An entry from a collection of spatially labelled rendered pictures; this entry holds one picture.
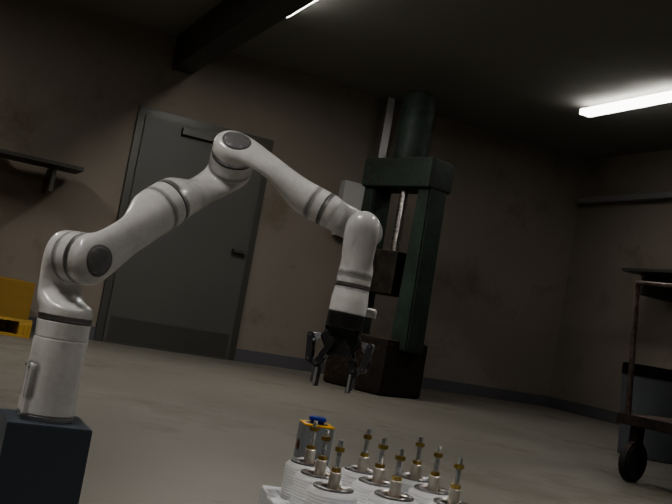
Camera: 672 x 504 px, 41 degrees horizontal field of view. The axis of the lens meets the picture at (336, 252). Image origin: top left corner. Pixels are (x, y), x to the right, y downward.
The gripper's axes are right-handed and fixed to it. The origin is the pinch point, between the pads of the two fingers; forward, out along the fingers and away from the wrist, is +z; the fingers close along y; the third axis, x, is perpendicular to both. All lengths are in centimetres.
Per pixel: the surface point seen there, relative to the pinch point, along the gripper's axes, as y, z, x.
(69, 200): -407, -73, 519
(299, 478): -1.5, 19.0, -3.6
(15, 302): -372, 20, 427
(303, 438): -10.0, 14.9, 23.2
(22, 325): -365, 37, 433
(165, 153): -349, -136, 564
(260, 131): -287, -183, 625
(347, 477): 4.2, 19.0, 12.0
